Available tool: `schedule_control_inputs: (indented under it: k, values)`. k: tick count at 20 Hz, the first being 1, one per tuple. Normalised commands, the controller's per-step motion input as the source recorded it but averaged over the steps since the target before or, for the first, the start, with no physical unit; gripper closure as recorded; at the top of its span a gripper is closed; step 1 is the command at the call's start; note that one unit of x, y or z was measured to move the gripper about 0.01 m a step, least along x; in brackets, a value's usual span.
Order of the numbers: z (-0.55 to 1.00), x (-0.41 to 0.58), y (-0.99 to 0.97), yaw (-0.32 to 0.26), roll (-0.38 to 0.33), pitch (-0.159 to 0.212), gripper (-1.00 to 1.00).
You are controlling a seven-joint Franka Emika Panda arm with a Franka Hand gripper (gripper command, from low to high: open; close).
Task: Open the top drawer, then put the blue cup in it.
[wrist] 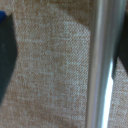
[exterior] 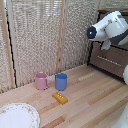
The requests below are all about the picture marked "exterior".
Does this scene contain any thick wooden post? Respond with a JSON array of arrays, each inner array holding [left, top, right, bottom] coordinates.
[[0, 0, 17, 90]]

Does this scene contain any pink mug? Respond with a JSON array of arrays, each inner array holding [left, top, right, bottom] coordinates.
[[35, 72, 53, 91]]

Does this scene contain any thin wooden post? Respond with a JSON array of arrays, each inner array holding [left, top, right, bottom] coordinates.
[[55, 0, 66, 76]]

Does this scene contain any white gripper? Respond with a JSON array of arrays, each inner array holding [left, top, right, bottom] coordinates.
[[100, 39, 113, 51]]

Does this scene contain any yellow perforated block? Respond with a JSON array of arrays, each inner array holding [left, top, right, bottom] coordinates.
[[51, 91, 69, 105]]

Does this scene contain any white patterned plate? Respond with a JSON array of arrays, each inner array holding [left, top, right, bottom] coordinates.
[[0, 102, 41, 128]]

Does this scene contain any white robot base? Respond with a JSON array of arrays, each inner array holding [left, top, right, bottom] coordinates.
[[111, 105, 128, 128]]

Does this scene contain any brown drawer with long handle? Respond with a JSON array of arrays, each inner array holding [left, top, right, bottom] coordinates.
[[88, 41, 128, 81]]

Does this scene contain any blue mug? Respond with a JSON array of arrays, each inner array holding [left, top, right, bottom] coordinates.
[[54, 72, 69, 92]]

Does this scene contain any long metal drawer handle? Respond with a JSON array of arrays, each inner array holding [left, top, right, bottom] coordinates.
[[96, 54, 123, 68]]

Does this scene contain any bamboo screen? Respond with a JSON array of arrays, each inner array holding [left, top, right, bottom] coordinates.
[[0, 0, 128, 94]]

